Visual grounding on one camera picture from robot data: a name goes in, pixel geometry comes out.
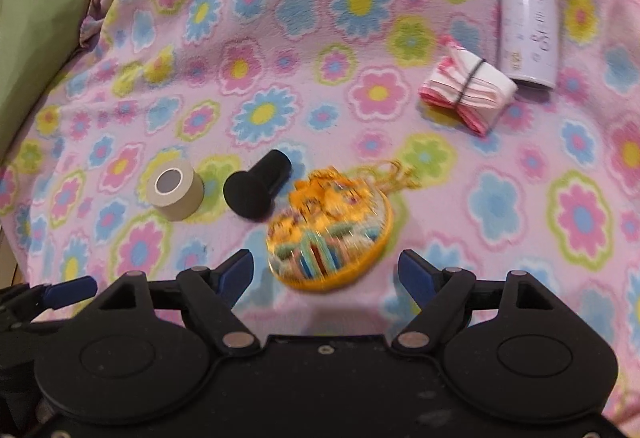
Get pink floral fleece blanket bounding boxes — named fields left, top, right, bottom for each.
left=0, top=0, right=640, bottom=419

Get folded pink white cloth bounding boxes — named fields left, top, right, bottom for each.
left=419, top=36, right=518, bottom=136

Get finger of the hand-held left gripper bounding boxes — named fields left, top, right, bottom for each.
left=0, top=275, right=98, bottom=319

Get black hair tie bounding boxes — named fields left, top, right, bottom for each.
left=456, top=58, right=487, bottom=107

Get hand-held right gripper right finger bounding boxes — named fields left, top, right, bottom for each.
left=392, top=251, right=548, bottom=349

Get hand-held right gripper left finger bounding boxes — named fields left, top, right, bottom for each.
left=107, top=249, right=258, bottom=354

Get beige tape roll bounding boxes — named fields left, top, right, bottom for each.
left=149, top=161, right=205, bottom=221

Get purple water bottle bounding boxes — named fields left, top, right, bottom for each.
left=497, top=0, right=560, bottom=92

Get yellow patterned round pouch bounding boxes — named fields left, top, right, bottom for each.
left=266, top=161, right=418, bottom=294

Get green pillow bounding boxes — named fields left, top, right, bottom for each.
left=0, top=0, right=91, bottom=159

